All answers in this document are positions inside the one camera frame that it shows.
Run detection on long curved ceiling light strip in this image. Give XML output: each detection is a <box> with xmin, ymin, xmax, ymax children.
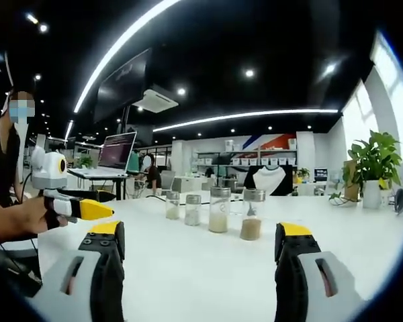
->
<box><xmin>73</xmin><ymin>0</ymin><xmax>184</xmax><ymax>114</ymax></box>

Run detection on black cable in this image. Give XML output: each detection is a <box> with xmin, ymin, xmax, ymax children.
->
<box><xmin>0</xmin><ymin>238</ymin><xmax>42</xmax><ymax>290</ymax></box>

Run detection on white plant pot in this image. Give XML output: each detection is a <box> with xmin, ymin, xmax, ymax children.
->
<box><xmin>362</xmin><ymin>179</ymin><xmax>384</xmax><ymax>210</ymax></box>

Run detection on small seasoning bottle grey powder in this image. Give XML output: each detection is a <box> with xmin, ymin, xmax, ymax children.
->
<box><xmin>184</xmin><ymin>194</ymin><xmax>202</xmax><ymax>227</ymax></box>

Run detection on green kettle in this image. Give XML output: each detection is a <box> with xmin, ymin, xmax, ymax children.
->
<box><xmin>127</xmin><ymin>150</ymin><xmax>142</xmax><ymax>174</ymax></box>

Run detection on person's upper body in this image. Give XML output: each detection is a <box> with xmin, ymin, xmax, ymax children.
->
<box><xmin>0</xmin><ymin>113</ymin><xmax>30</xmax><ymax>211</ymax></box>

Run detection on green leafy plant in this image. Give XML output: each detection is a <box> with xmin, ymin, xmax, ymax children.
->
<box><xmin>341</xmin><ymin>129</ymin><xmax>403</xmax><ymax>202</ymax></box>

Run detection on laptop stand table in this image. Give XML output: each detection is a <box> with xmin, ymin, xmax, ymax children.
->
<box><xmin>87</xmin><ymin>175</ymin><xmax>129</xmax><ymax>202</ymax></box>

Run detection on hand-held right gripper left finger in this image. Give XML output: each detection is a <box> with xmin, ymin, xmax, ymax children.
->
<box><xmin>27</xmin><ymin>221</ymin><xmax>126</xmax><ymax>322</ymax></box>

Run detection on tall seasoning bottle pale grains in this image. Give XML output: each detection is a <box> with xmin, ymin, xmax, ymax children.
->
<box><xmin>208</xmin><ymin>186</ymin><xmax>232</xmax><ymax>233</ymax></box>

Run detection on small seasoning bottle white powder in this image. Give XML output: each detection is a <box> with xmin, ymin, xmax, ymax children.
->
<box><xmin>165</xmin><ymin>190</ymin><xmax>181</xmax><ymax>221</ymax></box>

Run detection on brown cardboard box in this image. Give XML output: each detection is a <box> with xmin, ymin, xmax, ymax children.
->
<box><xmin>343</xmin><ymin>160</ymin><xmax>364</xmax><ymax>203</ymax></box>

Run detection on ceiling air conditioner unit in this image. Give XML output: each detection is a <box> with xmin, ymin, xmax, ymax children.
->
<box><xmin>132</xmin><ymin>87</ymin><xmax>180</xmax><ymax>113</ymax></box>

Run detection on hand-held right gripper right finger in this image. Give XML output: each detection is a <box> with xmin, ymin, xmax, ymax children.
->
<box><xmin>274</xmin><ymin>221</ymin><xmax>372</xmax><ymax>322</ymax></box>

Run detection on tall seasoning bottle brown powder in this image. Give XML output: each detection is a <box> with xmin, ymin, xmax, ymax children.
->
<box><xmin>239</xmin><ymin>188</ymin><xmax>267</xmax><ymax>242</ymax></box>

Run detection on person's left hand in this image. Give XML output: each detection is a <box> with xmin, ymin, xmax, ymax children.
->
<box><xmin>3</xmin><ymin>195</ymin><xmax>70</xmax><ymax>242</ymax></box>

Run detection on open silver laptop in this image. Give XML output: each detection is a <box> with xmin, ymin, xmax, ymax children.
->
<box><xmin>66</xmin><ymin>131</ymin><xmax>138</xmax><ymax>179</ymax></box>

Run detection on straight ceiling light strip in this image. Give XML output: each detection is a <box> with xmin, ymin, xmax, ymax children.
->
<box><xmin>152</xmin><ymin>108</ymin><xmax>339</xmax><ymax>133</ymax></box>

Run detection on chair with white black shirt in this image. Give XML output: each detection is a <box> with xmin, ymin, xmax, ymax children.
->
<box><xmin>242</xmin><ymin>164</ymin><xmax>294</xmax><ymax>197</ymax></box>

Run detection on grey office chair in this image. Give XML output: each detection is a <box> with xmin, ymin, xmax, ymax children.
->
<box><xmin>160</xmin><ymin>170</ymin><xmax>177</xmax><ymax>193</ymax></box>

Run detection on shelf of white boxes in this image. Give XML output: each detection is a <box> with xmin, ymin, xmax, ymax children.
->
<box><xmin>193</xmin><ymin>138</ymin><xmax>298</xmax><ymax>169</ymax></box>

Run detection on hanging black screen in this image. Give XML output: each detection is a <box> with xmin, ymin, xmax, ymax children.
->
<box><xmin>93</xmin><ymin>48</ymin><xmax>153</xmax><ymax>123</ymax></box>

